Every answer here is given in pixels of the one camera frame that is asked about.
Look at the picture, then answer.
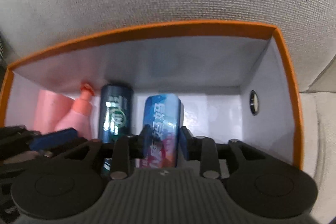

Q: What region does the orange cardboard box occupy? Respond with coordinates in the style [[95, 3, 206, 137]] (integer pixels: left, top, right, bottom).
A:
[[1, 20, 303, 168]]

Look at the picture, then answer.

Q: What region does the blue pink snack packet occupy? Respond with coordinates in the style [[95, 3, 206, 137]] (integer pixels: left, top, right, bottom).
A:
[[137, 93, 182, 168]]

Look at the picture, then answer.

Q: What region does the pink cylindrical cup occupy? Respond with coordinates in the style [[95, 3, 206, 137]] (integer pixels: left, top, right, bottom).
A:
[[33, 89, 74, 134]]

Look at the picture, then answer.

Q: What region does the pink pump bottle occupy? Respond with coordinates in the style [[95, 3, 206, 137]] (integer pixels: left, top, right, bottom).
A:
[[54, 83, 95, 140]]

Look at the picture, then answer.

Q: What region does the beige fabric sofa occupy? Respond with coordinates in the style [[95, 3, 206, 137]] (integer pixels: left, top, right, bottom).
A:
[[1, 0, 335, 223]]

